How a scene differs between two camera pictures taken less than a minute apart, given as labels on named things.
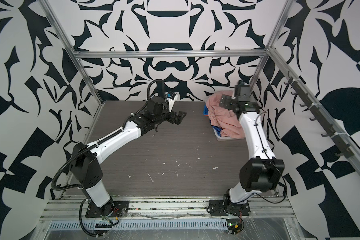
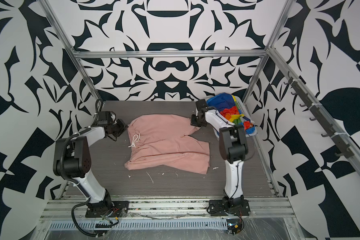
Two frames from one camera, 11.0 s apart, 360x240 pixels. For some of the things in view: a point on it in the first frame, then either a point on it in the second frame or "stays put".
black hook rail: x=339 y=141 stays put
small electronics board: x=234 y=226 stays put
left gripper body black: x=164 y=116 to x=112 y=125
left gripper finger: x=181 y=115 to x=121 y=126
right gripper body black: x=230 y=103 to x=196 y=121
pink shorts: x=229 y=122 to x=164 y=139
